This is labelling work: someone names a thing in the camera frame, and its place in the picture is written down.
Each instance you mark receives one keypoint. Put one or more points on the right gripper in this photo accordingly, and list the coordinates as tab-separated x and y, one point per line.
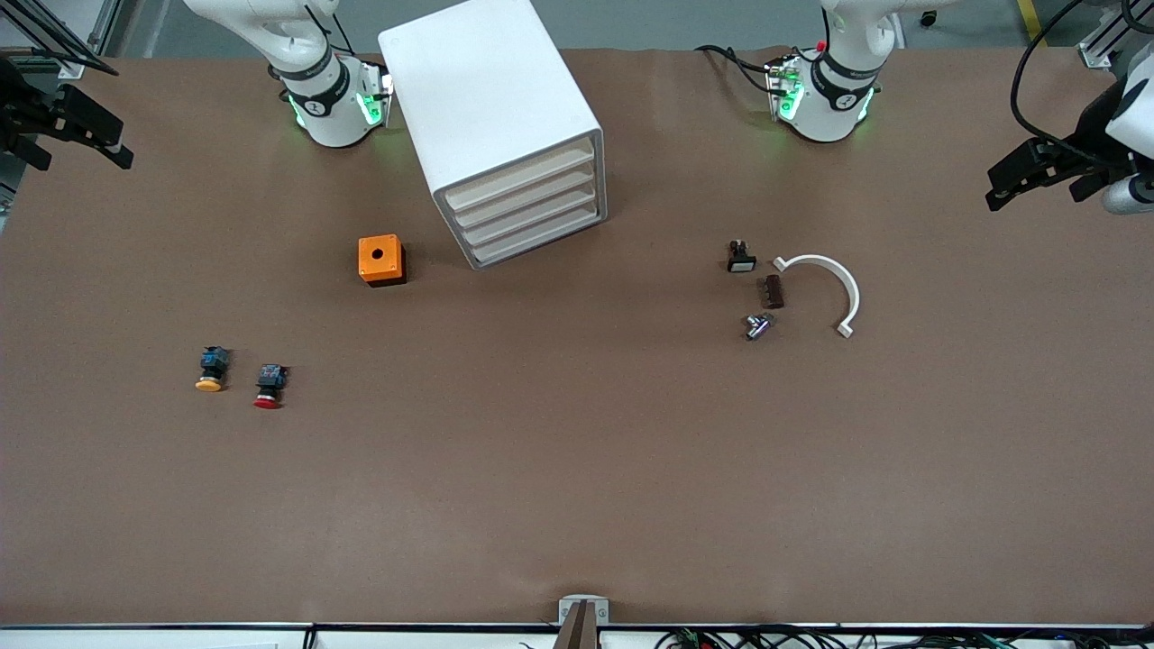
18	110

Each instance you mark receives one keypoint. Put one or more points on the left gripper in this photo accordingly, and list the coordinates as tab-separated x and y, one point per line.
1092	126

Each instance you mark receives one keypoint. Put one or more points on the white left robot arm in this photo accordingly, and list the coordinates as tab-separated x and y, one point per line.
829	90

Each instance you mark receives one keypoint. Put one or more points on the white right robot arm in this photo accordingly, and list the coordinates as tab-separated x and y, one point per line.
325	99

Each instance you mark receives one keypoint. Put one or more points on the yellow mushroom push button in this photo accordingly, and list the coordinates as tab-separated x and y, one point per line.
214	365

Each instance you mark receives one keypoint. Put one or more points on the red mushroom push button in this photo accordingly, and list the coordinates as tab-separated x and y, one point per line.
270	379

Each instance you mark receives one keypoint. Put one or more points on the black square white-faced button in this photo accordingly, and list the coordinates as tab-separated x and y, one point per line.
741	263

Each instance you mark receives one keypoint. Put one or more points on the orange box with hole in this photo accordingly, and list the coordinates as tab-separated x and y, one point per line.
368	263

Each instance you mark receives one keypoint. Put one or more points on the dark brown cylindrical capacitor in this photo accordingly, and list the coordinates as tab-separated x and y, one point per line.
773	292

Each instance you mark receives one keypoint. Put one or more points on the chrome valve fitting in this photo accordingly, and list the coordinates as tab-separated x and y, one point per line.
757	328

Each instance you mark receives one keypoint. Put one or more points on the aluminium frame profile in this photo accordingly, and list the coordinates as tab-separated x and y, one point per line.
1104	50
70	63

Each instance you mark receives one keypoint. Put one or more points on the white curved plastic bracket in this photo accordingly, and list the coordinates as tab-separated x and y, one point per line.
850	293

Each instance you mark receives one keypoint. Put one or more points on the grey metal mount bracket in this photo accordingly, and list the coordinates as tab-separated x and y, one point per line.
570	602

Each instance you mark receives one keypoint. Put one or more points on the brown camera pole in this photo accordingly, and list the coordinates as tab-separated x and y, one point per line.
580	631

